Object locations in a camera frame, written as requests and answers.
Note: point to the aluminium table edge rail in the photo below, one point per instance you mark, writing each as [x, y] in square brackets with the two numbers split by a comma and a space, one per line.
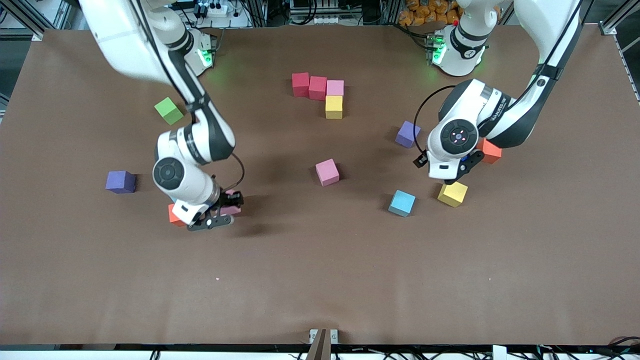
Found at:
[629, 70]

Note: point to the blue foam block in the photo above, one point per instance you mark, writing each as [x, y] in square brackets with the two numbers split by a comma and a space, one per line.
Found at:
[402, 203]

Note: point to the bag of orange snacks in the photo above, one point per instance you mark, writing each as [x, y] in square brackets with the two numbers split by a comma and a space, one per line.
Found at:
[422, 12]

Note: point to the purple foam block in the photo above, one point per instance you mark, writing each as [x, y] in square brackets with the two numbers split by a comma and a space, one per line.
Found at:
[408, 134]
[120, 182]

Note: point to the orange foam block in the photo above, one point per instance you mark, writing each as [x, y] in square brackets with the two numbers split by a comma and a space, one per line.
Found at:
[494, 152]
[174, 216]

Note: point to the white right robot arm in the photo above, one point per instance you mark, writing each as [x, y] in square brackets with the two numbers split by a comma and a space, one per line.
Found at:
[170, 172]

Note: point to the white power strip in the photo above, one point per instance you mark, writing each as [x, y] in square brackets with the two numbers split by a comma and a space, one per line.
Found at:
[217, 10]

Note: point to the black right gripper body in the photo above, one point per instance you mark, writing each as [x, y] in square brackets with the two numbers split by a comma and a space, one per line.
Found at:
[227, 199]

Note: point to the yellow foam block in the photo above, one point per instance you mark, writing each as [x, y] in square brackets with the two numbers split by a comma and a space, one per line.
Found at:
[334, 107]
[452, 195]

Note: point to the red foam block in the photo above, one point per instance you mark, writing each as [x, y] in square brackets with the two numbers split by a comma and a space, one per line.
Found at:
[300, 84]
[318, 88]

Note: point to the aluminium frame profile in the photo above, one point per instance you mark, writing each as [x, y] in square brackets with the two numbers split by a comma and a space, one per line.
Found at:
[612, 25]
[30, 24]

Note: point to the small metal bracket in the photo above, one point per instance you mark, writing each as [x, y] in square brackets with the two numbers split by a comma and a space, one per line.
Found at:
[334, 336]

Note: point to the grey camera mount pole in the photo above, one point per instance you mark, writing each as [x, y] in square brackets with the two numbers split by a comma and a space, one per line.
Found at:
[320, 347]

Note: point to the paper table cover sheet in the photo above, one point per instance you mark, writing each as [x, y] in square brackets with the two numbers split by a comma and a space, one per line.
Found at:
[320, 260]

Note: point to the green foam block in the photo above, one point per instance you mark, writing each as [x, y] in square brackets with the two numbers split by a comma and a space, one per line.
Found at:
[169, 111]

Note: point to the pink notched foam block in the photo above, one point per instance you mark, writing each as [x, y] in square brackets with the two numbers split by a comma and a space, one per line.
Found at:
[231, 211]

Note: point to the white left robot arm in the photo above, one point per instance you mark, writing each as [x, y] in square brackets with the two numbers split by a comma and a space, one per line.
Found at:
[457, 136]

